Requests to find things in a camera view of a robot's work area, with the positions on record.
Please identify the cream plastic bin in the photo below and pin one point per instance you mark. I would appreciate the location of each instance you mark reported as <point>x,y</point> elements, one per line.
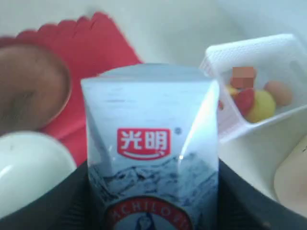
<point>290,180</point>

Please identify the pale green bowl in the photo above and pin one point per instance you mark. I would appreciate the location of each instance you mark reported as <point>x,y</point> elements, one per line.
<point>31,164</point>

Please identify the red scalloped cloth mat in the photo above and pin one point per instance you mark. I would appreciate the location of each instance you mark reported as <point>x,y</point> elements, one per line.
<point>88,46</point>

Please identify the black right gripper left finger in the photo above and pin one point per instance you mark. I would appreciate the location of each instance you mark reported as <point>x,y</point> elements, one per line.
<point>68,206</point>

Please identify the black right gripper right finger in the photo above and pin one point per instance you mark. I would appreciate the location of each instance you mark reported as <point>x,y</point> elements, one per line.
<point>242,207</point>

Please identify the white perforated plastic basket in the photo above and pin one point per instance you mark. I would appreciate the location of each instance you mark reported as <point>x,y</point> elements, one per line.
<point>281,57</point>

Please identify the brown oval plate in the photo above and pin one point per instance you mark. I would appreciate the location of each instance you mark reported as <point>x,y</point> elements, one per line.
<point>35,86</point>

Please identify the brown egg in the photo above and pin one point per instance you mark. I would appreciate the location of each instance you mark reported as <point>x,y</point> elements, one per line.
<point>280,92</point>

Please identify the orange cheese wedge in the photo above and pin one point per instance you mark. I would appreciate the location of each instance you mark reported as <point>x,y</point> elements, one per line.
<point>233,92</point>

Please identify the blue white snack packet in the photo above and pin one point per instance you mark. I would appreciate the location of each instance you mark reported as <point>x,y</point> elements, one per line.
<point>152,147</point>

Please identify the fried chicken nugget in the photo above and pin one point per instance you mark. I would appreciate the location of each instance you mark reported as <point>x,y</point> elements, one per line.
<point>243,77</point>

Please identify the red sausage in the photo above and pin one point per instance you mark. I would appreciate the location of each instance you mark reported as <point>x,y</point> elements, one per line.
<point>244,100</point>

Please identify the yellow lemon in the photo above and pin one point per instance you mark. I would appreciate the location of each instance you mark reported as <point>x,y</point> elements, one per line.
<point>263,108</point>

